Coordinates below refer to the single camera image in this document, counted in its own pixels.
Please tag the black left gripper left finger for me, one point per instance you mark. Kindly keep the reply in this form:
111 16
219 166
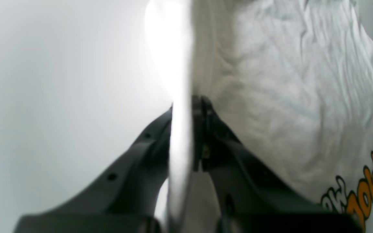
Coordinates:
122 199

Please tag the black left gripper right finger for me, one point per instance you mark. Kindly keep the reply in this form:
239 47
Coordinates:
251 197

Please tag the white printed T-shirt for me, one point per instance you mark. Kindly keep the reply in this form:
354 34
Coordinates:
293 79

